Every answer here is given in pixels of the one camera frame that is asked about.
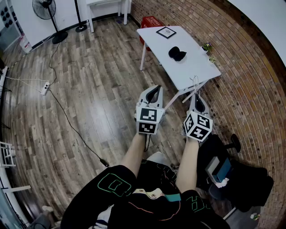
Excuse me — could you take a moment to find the white bin with red label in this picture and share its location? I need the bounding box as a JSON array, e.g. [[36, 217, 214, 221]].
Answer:
[[19, 33, 33, 54]]

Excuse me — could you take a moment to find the person's left forearm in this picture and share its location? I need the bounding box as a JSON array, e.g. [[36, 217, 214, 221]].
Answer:
[[120, 133, 148, 177]]

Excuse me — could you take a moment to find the black standing fan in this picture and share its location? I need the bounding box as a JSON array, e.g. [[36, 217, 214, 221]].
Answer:
[[32, 0, 69, 45]]

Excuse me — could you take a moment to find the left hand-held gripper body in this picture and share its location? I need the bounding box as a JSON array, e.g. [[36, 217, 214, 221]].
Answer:
[[135, 85, 166, 135]]

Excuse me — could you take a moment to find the black pole stand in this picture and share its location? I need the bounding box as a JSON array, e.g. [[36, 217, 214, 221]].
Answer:
[[74, 0, 88, 33]]

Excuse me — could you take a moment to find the black zippered fabric pouch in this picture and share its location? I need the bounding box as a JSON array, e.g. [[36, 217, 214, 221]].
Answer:
[[168, 46, 187, 62]]

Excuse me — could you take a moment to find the gray and teal box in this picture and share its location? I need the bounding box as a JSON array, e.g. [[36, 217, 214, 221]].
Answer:
[[205, 156, 233, 184]]

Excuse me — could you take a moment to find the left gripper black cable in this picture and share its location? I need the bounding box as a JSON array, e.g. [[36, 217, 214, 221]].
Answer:
[[144, 133, 152, 153]]

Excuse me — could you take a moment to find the white rack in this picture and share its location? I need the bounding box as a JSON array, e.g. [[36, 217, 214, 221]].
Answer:
[[0, 140, 17, 168]]

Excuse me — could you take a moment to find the red plastic crate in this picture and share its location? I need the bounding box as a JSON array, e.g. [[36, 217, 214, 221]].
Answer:
[[139, 16, 166, 51]]

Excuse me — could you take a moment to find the potted plant with purple flowers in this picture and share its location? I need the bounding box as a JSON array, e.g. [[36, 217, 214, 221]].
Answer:
[[202, 42, 213, 55]]

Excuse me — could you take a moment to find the white cable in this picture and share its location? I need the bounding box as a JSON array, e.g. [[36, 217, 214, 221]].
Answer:
[[4, 75, 47, 92]]

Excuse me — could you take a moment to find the person's right forearm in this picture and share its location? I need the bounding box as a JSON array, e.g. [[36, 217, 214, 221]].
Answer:
[[175, 137, 201, 194]]

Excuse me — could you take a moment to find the white crumpled tissue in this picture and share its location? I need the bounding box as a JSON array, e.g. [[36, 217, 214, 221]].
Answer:
[[215, 178, 230, 188]]

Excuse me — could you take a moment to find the black office chair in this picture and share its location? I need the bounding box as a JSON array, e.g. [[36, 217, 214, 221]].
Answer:
[[196, 133, 274, 213]]

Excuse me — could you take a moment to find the white desk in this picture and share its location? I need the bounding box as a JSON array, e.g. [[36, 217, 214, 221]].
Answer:
[[86, 0, 132, 33]]

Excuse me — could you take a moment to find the person's white shoe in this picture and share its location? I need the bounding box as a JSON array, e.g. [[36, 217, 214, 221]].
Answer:
[[147, 152, 168, 167]]

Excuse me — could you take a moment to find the long black power cable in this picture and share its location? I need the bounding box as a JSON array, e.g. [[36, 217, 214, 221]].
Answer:
[[47, 88, 110, 168]]

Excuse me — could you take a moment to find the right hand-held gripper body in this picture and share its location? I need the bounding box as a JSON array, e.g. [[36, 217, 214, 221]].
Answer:
[[183, 93, 213, 143]]

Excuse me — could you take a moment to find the black framed picture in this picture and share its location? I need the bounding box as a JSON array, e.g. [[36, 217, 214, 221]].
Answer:
[[156, 26, 177, 40]]

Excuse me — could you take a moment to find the person's black printed clothing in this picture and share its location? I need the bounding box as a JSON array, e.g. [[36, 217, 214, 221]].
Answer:
[[60, 160, 231, 229]]

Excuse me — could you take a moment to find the white table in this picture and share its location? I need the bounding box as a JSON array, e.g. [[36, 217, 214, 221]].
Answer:
[[136, 25, 222, 110]]

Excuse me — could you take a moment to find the white power strip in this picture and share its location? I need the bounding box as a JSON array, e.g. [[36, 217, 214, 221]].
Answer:
[[41, 81, 50, 96]]

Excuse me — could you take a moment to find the black fan cable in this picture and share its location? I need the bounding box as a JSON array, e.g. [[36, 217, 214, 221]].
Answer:
[[48, 42, 60, 86]]

